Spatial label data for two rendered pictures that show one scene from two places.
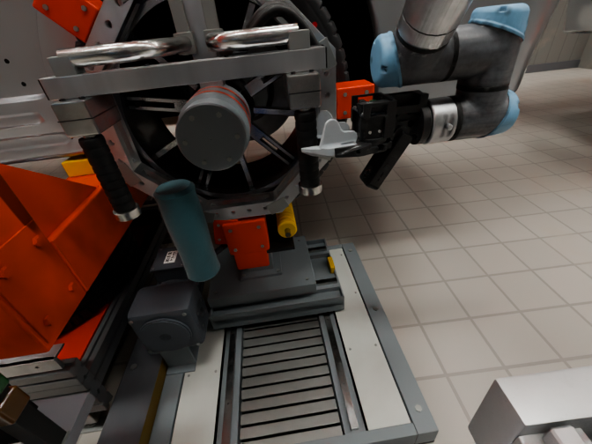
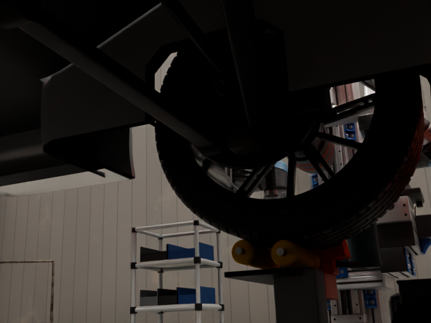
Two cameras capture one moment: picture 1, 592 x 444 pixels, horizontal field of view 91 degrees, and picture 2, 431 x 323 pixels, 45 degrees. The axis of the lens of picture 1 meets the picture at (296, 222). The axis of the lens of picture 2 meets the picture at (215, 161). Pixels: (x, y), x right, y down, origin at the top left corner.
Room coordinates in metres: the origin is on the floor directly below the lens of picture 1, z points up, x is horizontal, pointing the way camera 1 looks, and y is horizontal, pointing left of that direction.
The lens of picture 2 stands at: (2.09, 0.53, 0.35)
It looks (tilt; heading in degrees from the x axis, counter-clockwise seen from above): 17 degrees up; 206
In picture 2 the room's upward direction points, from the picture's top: 2 degrees counter-clockwise
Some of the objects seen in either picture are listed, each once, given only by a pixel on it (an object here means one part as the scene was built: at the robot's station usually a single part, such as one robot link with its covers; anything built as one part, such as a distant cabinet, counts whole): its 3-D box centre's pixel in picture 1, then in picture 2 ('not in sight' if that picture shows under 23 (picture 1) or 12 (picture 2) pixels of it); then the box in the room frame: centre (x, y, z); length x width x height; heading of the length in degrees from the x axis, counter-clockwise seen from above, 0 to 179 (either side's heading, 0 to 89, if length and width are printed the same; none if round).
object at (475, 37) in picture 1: (480, 50); not in sight; (0.50, -0.31, 0.95); 0.11 x 0.08 x 0.11; 91
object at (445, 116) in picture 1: (432, 122); not in sight; (0.50, -0.25, 0.85); 0.08 x 0.05 x 0.08; 3
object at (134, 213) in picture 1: (110, 176); not in sight; (0.47, 0.31, 0.83); 0.04 x 0.04 x 0.16
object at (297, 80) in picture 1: (300, 86); not in sight; (0.52, -0.03, 0.93); 0.09 x 0.05 x 0.05; 3
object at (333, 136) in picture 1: (329, 137); not in sight; (0.46, -0.07, 0.85); 0.09 x 0.03 x 0.06; 102
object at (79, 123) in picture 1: (89, 111); (368, 125); (0.50, 0.31, 0.93); 0.09 x 0.05 x 0.05; 3
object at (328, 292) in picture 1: (276, 278); not in sight; (0.88, 0.11, 0.13); 0.50 x 0.36 x 0.10; 93
